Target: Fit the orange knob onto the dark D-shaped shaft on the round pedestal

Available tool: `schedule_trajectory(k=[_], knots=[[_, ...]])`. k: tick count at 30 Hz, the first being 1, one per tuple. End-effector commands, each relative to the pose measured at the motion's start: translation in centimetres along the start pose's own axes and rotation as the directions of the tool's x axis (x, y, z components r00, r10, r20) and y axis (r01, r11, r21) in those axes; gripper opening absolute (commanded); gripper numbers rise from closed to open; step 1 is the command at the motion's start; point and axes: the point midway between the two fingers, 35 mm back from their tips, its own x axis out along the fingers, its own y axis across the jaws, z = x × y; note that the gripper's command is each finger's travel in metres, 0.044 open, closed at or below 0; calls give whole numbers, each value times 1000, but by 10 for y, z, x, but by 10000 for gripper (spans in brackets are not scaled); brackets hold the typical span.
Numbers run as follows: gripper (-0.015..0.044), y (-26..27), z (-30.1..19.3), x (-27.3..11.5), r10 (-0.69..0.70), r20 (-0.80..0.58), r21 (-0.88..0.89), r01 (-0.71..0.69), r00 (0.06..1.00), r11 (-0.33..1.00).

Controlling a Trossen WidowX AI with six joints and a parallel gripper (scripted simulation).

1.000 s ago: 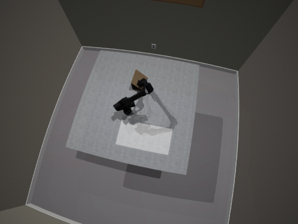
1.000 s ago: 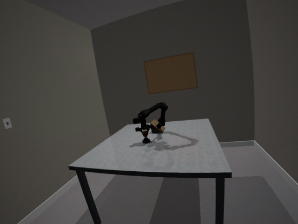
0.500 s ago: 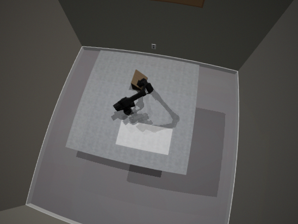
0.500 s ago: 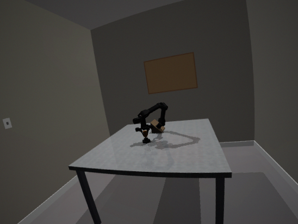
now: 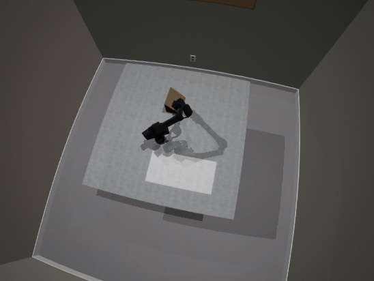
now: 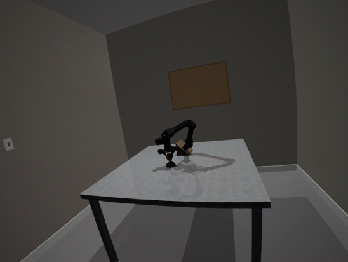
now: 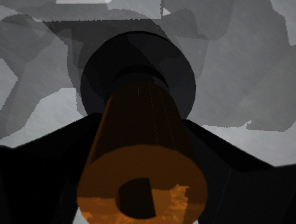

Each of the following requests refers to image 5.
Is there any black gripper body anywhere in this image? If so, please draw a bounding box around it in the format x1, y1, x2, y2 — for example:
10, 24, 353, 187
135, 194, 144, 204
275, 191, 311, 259
147, 128, 169, 140

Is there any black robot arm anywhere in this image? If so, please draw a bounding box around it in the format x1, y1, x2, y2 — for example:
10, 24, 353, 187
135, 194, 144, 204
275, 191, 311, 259
142, 98, 193, 142

